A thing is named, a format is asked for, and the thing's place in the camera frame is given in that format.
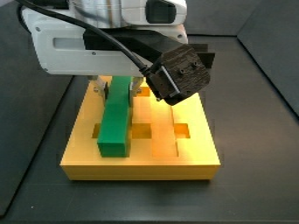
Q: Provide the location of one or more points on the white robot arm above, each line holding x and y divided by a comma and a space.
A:
113, 37

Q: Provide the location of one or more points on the long green block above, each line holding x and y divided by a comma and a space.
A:
113, 137

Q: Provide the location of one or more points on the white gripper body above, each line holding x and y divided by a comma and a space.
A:
62, 51

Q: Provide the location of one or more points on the yellow slotted board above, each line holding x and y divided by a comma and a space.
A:
172, 146

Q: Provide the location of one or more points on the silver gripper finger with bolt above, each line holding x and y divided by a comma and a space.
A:
136, 86

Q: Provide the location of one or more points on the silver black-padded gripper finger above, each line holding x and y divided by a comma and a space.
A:
101, 86

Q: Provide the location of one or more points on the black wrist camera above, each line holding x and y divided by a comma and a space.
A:
181, 73

